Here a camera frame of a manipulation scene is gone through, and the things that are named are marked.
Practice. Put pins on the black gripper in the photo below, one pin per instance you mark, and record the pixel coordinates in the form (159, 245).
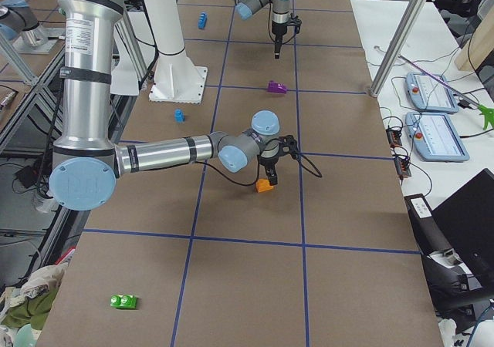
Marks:
(268, 164)
(278, 29)

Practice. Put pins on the orange trapezoid block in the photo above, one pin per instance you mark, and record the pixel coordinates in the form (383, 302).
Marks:
(263, 185)

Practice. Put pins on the purple trapezoid block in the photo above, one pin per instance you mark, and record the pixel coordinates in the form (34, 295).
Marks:
(275, 87)

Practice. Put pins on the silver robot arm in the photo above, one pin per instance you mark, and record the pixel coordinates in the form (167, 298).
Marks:
(247, 8)
(86, 163)

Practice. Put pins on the long blue toy block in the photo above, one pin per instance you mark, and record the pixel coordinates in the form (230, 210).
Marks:
(202, 20)

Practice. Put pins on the small blue toy block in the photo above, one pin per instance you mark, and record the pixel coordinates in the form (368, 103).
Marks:
(179, 116)

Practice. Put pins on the black power strip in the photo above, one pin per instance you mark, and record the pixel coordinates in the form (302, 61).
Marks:
(400, 155)

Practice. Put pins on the upper teach pendant tablet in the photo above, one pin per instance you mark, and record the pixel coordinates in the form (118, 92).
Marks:
(426, 95)

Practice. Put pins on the teach pendant tablet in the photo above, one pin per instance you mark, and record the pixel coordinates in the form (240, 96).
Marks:
(434, 137)
(426, 95)

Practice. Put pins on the lower teach pendant tablet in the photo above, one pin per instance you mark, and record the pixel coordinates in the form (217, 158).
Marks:
(434, 137)

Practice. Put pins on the green toy block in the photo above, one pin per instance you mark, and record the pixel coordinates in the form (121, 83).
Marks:
(125, 302)

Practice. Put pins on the black laptop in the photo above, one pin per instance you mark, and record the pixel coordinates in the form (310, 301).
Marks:
(466, 220)

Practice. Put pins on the reacher grabber tool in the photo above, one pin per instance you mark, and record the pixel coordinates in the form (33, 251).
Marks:
(486, 112)

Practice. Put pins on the green cloth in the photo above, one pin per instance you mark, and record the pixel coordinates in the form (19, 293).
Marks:
(33, 311)

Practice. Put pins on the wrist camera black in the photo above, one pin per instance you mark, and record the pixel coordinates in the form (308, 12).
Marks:
(288, 145)
(295, 22)

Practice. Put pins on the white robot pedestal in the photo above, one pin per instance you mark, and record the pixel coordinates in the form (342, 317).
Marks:
(176, 78)

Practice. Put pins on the grey aluminium frame post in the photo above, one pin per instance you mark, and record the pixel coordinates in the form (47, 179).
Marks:
(402, 32)

